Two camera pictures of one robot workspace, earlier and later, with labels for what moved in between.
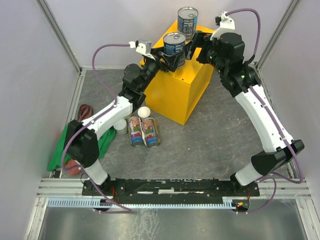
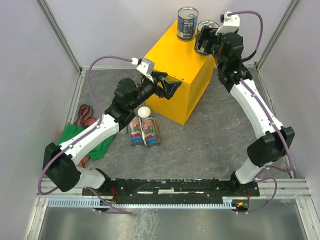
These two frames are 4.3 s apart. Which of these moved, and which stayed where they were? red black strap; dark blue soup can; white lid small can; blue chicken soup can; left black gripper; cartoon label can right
Moved: dark blue soup can; left black gripper
Stayed: red black strap; cartoon label can right; blue chicken soup can; white lid small can
